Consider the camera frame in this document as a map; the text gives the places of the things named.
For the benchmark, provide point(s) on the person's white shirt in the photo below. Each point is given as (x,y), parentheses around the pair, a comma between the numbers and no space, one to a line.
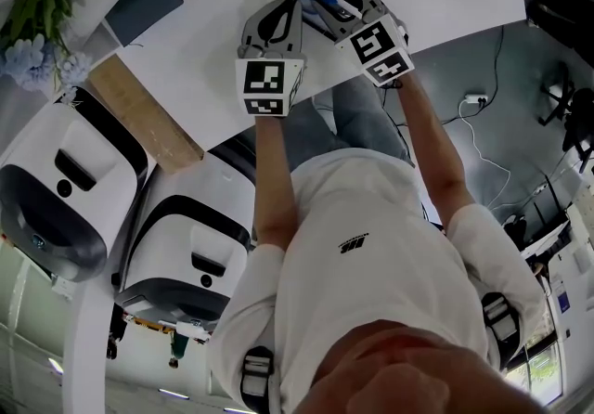
(371,198)

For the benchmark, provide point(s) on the blue artificial flowers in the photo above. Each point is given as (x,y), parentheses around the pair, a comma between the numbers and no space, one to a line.
(28,64)

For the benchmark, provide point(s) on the person's right forearm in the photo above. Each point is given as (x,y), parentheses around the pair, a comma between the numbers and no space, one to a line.
(436,157)

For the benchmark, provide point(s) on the brown cardboard box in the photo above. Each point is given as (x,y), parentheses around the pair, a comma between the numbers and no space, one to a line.
(144,120)

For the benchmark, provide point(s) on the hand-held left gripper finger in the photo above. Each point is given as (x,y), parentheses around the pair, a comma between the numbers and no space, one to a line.
(297,38)
(253,31)

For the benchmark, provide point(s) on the white and black robot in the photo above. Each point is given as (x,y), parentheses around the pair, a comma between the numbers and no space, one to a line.
(185,217)
(107,143)

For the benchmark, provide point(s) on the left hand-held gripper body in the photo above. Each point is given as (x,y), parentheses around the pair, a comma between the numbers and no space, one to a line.
(262,82)

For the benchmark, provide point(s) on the dark green notebook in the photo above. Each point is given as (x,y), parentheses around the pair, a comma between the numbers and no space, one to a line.
(144,3)

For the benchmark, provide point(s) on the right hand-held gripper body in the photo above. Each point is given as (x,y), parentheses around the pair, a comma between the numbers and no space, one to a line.
(380,50)

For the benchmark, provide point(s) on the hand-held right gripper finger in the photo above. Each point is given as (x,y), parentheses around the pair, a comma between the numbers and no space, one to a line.
(331,27)
(371,1)

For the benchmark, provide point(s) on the white power strip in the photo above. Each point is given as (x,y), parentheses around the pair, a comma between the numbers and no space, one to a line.
(475,99)

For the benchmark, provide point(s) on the person's left forearm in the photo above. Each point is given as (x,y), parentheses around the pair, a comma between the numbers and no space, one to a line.
(274,180)

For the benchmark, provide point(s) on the person's chin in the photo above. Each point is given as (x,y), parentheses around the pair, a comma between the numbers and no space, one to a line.
(417,375)

